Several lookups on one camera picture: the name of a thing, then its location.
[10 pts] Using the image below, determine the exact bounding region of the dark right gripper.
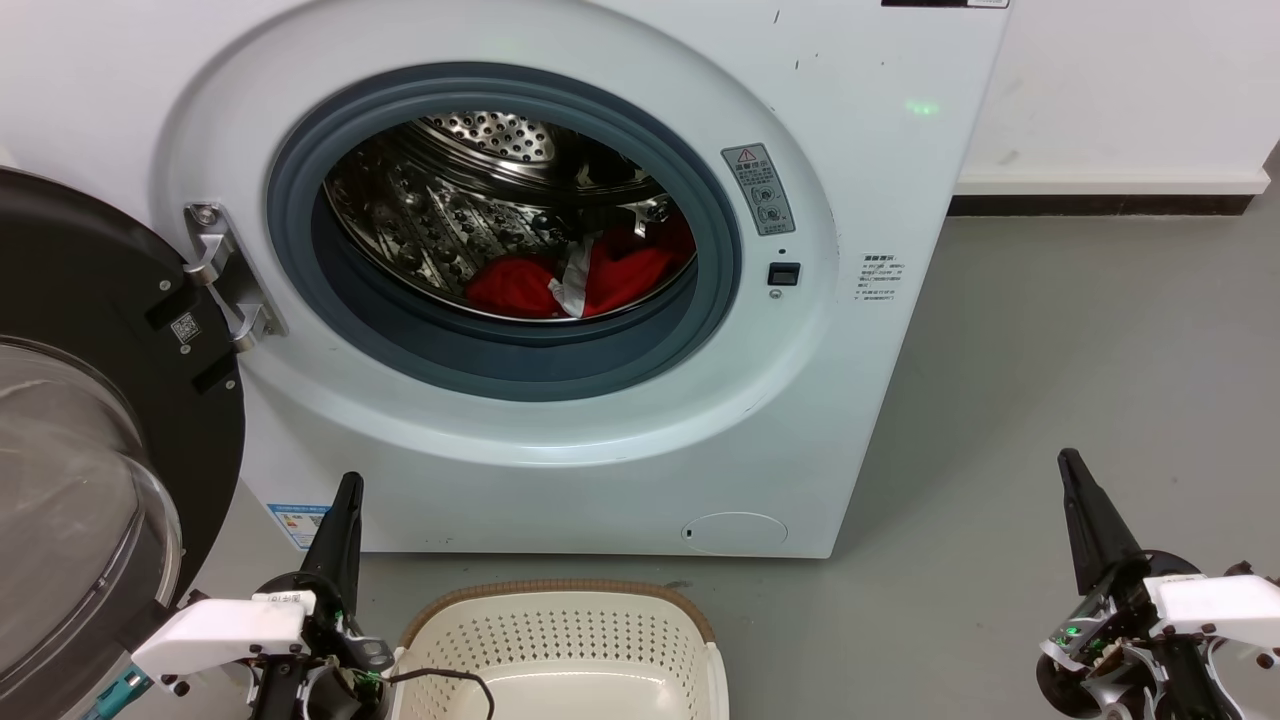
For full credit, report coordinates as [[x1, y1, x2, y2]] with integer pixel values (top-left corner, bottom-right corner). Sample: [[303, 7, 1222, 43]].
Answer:
[[1035, 449, 1238, 720]]

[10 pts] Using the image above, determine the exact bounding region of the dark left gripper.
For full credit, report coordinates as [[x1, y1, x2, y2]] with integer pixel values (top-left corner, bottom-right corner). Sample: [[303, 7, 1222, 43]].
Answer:
[[250, 472, 396, 720]]

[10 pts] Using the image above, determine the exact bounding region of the red and white garment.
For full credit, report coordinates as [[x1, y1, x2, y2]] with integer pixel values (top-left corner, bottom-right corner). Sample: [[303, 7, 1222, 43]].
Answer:
[[463, 215, 696, 321]]

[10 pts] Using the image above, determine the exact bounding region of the white grey cloth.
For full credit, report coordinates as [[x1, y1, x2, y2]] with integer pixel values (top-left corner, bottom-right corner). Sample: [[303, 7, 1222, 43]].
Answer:
[[548, 240, 597, 319]]

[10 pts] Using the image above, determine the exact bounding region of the cream plastic laundry basket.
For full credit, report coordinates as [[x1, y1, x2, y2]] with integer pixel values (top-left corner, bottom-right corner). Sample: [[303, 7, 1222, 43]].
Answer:
[[390, 580, 729, 720]]

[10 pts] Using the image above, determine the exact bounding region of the stainless steel washing machine drum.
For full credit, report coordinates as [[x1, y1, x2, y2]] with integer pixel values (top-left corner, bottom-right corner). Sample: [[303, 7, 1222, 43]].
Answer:
[[323, 110, 698, 323]]

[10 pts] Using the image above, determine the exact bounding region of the black round washer door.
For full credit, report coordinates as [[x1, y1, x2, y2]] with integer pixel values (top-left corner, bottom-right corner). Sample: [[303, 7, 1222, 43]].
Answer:
[[0, 168, 247, 720]]

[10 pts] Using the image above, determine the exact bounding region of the blue energy label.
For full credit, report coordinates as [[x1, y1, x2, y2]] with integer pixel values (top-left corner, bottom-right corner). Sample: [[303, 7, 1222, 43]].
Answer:
[[266, 503, 331, 551]]

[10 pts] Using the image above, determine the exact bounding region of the grey rubber door gasket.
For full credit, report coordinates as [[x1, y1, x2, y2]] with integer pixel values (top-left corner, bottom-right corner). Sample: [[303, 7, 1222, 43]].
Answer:
[[266, 62, 743, 403]]

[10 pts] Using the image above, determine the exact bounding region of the white front-load washing machine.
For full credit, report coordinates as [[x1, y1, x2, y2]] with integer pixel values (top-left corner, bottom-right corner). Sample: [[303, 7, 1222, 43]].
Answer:
[[0, 0, 1011, 559]]

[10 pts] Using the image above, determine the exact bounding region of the teal plastic connector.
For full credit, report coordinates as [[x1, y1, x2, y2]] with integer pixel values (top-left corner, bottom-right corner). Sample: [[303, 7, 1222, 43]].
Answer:
[[80, 665, 151, 720]]

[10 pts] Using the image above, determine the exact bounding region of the clear glass door bowl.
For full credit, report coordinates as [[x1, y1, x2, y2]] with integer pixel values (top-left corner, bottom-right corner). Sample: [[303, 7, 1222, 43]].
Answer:
[[0, 338, 184, 683]]

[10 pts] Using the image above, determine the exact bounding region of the silver metal door hinge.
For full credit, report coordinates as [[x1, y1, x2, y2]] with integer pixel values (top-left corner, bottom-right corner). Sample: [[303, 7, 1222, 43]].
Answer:
[[183, 202, 289, 353]]

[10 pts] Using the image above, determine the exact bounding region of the white text label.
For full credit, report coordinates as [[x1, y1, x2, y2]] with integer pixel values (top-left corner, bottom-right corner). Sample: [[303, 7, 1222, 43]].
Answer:
[[853, 252, 906, 304]]

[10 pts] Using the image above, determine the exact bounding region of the white and black baseboard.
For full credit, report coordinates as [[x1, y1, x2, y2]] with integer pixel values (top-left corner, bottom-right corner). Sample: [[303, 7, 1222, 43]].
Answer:
[[948, 168, 1271, 217]]

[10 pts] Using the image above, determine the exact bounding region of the round white filter cover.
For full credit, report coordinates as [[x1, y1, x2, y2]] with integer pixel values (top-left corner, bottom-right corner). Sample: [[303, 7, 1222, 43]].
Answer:
[[681, 512, 789, 556]]

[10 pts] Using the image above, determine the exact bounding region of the grey warning sticker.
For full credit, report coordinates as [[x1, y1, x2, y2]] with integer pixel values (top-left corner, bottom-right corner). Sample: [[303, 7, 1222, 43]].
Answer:
[[721, 143, 797, 238]]

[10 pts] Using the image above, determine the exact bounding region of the thin black cable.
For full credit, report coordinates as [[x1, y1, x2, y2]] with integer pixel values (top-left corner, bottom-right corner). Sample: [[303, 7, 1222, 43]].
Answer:
[[385, 668, 496, 720]]

